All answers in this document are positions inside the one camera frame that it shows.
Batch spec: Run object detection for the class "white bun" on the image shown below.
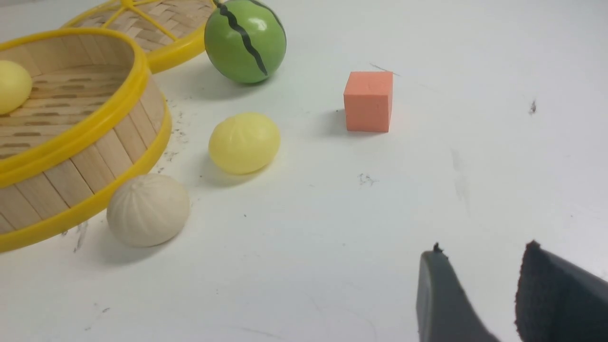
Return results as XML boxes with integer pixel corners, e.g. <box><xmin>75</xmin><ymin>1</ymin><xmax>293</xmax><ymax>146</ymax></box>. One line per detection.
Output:
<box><xmin>106</xmin><ymin>173</ymin><xmax>191</xmax><ymax>247</ymax></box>

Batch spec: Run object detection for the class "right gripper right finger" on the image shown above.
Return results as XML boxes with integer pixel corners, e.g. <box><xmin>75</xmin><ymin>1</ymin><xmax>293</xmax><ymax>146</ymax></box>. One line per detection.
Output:
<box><xmin>515</xmin><ymin>241</ymin><xmax>608</xmax><ymax>342</ymax></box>

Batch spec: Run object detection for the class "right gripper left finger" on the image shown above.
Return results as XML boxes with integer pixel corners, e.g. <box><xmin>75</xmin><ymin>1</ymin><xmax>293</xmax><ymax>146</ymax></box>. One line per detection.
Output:
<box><xmin>417</xmin><ymin>243</ymin><xmax>499</xmax><ymax>342</ymax></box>

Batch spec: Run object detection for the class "orange foam cube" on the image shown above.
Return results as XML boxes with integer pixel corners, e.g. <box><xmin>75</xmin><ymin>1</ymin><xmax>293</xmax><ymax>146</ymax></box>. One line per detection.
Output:
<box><xmin>343</xmin><ymin>71</ymin><xmax>393</xmax><ymax>133</ymax></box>

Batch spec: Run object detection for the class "woven bamboo steamer lid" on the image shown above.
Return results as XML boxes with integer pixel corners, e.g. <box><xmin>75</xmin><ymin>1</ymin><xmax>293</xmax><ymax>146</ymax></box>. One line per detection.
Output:
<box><xmin>63</xmin><ymin>0</ymin><xmax>216</xmax><ymax>74</ymax></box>

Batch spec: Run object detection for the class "bamboo steamer tray yellow rim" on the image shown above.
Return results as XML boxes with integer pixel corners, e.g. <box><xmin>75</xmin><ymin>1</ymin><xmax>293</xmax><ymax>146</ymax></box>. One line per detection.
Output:
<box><xmin>0</xmin><ymin>28</ymin><xmax>172</xmax><ymax>252</ymax></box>

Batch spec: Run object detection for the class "green toy watermelon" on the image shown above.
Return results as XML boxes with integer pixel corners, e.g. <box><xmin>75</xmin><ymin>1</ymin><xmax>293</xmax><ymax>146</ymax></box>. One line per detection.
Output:
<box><xmin>204</xmin><ymin>0</ymin><xmax>287</xmax><ymax>84</ymax></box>

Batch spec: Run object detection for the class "yellow bun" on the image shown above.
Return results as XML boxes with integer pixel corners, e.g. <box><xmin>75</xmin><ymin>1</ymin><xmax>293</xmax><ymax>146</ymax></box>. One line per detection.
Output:
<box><xmin>208</xmin><ymin>112</ymin><xmax>281</xmax><ymax>175</ymax></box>
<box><xmin>0</xmin><ymin>60</ymin><xmax>32</xmax><ymax>114</ymax></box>

